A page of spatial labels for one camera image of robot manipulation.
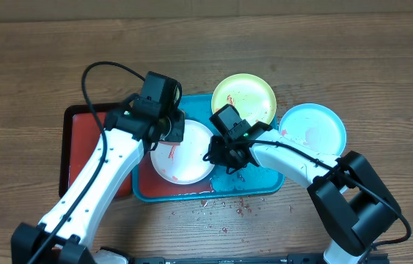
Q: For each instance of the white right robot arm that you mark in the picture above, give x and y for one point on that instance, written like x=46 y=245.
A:
x=354 y=205

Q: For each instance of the yellow-green plate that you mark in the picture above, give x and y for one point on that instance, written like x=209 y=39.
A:
x=251 y=96

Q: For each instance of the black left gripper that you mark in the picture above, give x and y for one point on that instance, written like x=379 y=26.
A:
x=176 y=133

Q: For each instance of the teal plastic tray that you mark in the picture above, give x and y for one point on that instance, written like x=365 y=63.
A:
x=149 y=186

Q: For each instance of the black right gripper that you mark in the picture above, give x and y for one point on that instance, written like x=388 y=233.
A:
x=219 y=160

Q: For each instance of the light blue plate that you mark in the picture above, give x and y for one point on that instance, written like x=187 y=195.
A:
x=315 y=127

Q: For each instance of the red sponge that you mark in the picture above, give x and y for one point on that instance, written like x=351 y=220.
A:
x=170 y=143

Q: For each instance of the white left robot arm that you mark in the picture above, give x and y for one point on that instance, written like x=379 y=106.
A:
x=65 y=234

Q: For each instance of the white plate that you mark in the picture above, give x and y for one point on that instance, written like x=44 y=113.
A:
x=183 y=164

